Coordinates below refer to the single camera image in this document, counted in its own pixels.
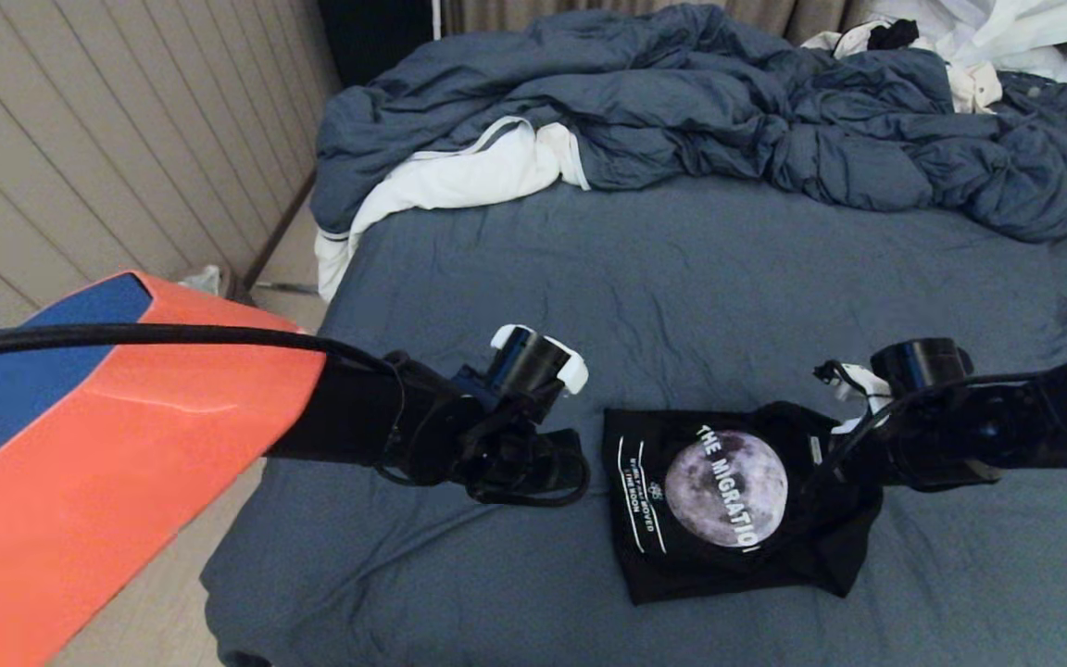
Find black t-shirt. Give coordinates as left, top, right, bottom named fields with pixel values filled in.
left=601, top=403, right=885, bottom=605

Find white duvet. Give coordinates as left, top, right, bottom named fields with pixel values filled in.
left=314, top=116, right=592, bottom=304

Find crumpled blue duvet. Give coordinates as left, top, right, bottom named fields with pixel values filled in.
left=309, top=0, right=1067, bottom=244

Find small black fabric item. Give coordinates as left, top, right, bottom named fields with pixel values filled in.
left=867, top=19, right=921, bottom=52

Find beige curtain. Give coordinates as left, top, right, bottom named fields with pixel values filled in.
left=441, top=0, right=877, bottom=38

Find white crumpled shirt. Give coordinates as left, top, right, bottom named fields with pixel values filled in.
left=802, top=0, right=1067, bottom=114

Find black tall furniture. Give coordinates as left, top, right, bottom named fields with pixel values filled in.
left=316, top=0, right=437, bottom=89

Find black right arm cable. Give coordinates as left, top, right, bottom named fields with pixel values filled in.
left=810, top=369, right=1062, bottom=494

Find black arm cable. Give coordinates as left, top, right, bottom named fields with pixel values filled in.
left=0, top=322, right=407, bottom=376
left=810, top=369, right=1062, bottom=494

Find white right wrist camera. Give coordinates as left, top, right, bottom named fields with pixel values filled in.
left=814, top=359, right=896, bottom=434

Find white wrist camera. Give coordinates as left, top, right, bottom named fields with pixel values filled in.
left=814, top=359, right=896, bottom=434
left=487, top=324, right=590, bottom=410

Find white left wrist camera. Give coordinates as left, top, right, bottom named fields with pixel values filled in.
left=487, top=324, right=590, bottom=410

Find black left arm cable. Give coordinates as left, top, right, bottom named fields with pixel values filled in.
left=0, top=322, right=407, bottom=376

